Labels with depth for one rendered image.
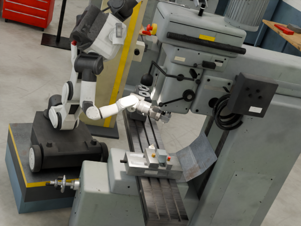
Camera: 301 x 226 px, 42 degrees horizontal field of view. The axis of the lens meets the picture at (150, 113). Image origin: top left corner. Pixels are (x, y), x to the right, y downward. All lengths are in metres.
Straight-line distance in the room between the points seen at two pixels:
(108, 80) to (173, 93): 2.01
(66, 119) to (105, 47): 0.87
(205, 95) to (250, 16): 0.50
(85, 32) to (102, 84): 1.87
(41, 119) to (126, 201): 1.15
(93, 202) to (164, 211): 0.55
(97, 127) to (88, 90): 2.10
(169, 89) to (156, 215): 0.71
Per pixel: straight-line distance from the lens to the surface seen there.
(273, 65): 2.40
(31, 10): 6.85
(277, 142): 2.54
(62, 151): 3.01
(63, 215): 3.36
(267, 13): 9.70
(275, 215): 4.27
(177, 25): 2.08
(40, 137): 3.17
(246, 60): 2.31
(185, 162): 2.72
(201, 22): 2.12
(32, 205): 3.30
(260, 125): 2.42
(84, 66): 2.39
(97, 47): 2.41
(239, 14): 2.23
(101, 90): 4.26
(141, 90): 3.00
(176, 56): 2.15
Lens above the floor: 2.36
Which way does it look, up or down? 27 degrees down
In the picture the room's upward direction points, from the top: 17 degrees clockwise
